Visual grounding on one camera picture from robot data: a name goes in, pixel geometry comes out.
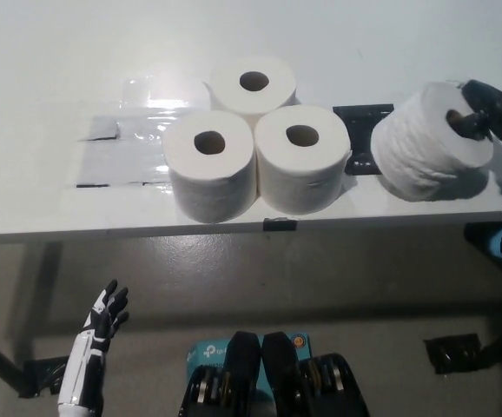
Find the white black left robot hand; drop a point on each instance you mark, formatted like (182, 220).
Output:
(94, 334)

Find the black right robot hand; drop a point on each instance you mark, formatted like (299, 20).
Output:
(500, 113)

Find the crinkled white toilet paper roll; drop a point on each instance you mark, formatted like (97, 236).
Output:
(416, 147)

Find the smooth white toilet paper roll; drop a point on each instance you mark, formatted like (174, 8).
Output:
(233, 97)
(299, 178)
(207, 182)

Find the teal tp-link box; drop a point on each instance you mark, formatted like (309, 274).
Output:
(205, 354)

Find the black object with blue spot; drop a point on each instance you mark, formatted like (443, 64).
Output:
(485, 241)

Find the black tape square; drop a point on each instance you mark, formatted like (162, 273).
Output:
(359, 130)

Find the clear plastic tape sheet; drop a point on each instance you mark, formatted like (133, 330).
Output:
(155, 97)

